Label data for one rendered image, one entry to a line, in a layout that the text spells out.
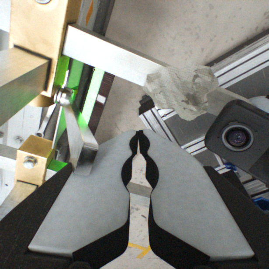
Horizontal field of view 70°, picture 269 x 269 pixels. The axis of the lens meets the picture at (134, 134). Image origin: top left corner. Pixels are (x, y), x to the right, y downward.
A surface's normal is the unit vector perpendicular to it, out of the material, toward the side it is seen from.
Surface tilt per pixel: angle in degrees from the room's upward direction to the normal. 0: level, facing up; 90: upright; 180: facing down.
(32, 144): 90
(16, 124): 0
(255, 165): 30
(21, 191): 90
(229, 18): 0
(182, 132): 0
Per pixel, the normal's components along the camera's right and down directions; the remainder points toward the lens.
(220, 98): 0.00, 0.53
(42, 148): 0.37, -0.79
